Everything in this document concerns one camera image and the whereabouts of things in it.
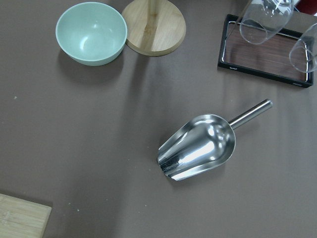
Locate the black framed wooden tray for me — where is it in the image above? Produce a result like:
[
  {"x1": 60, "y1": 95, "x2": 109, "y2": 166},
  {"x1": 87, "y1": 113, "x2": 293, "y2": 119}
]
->
[{"x1": 217, "y1": 14, "x2": 314, "y2": 88}]

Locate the wine glass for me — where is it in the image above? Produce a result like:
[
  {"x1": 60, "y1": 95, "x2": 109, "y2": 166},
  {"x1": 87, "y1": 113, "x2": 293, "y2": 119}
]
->
[
  {"x1": 240, "y1": 0, "x2": 294, "y2": 45},
  {"x1": 289, "y1": 23, "x2": 317, "y2": 73}
]

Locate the steel ice scoop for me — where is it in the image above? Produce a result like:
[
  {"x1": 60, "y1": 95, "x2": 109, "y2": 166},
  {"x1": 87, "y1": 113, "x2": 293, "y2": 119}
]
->
[{"x1": 158, "y1": 99, "x2": 272, "y2": 181}]

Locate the wine glass near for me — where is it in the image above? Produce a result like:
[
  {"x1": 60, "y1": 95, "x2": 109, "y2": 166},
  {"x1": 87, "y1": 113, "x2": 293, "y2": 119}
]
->
[{"x1": 240, "y1": 0, "x2": 294, "y2": 45}]

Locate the wine glass far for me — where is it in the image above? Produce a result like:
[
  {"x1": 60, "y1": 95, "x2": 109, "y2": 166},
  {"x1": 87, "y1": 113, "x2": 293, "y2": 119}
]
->
[{"x1": 289, "y1": 23, "x2": 317, "y2": 73}]

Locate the wooden cup tree stand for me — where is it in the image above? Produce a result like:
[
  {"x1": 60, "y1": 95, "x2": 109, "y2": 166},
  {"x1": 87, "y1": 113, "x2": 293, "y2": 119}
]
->
[{"x1": 122, "y1": 0, "x2": 186, "y2": 57}]

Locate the wooden cutting board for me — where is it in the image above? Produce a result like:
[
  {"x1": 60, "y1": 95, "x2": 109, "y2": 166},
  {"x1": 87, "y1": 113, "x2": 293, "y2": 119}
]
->
[{"x1": 0, "y1": 194, "x2": 52, "y2": 238}]

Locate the mint green bowl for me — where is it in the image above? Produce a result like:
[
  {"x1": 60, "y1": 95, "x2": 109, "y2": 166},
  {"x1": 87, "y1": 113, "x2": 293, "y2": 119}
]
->
[{"x1": 55, "y1": 2, "x2": 128, "y2": 66}]

